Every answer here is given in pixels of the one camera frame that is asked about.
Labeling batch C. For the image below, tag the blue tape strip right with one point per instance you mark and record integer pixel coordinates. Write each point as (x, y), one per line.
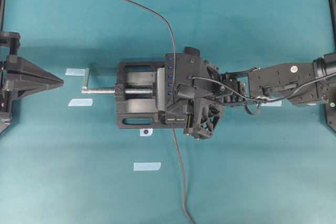
(277, 103)

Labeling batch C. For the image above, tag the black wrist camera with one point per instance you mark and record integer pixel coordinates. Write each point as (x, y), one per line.
(192, 51)

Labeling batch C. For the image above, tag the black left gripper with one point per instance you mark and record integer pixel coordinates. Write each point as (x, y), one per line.
(16, 90)

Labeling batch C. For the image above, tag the blue tape strip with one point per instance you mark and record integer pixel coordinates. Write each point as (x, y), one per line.
(146, 166)
(75, 72)
(277, 103)
(81, 102)

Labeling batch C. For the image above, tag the blue tape strip upper left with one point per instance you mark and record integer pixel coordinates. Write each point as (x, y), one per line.
(75, 72)

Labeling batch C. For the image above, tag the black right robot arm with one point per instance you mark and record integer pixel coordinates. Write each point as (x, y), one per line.
(302, 84)

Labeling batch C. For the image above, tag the white sticker with dark dot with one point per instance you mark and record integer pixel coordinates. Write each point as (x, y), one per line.
(146, 132)

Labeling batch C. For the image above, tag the black multiport USB hub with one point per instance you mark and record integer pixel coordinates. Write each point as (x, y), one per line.
(177, 119)

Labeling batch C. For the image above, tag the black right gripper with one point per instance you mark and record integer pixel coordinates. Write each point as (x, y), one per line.
(211, 90)

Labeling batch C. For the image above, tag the blue tape strip bottom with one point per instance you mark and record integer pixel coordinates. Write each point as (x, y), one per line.
(146, 166)

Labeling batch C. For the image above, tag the black bench vise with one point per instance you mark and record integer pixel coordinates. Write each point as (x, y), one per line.
(139, 95)

